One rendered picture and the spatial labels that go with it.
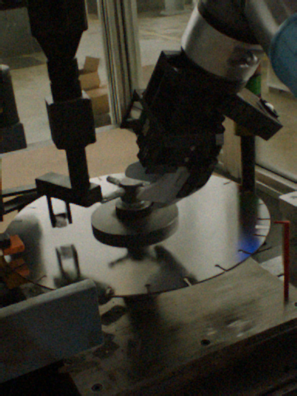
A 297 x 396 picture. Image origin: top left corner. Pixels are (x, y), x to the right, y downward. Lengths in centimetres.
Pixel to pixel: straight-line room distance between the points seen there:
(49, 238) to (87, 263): 8
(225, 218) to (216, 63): 25
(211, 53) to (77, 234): 30
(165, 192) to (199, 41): 19
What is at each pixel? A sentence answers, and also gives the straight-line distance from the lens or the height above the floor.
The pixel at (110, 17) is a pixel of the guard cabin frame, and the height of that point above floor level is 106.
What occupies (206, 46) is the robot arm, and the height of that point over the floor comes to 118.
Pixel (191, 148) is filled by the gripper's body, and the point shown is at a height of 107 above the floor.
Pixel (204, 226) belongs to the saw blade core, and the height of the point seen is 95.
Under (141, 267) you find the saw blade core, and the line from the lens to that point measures 63.
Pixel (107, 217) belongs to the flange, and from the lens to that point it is 72.
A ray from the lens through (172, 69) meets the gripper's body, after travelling 54.
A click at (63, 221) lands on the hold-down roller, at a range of 70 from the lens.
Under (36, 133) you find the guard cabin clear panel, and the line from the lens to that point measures 180.
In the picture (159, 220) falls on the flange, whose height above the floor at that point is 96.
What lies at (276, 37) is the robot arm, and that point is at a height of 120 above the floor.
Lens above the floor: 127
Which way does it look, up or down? 24 degrees down
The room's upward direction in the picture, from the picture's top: 6 degrees counter-clockwise
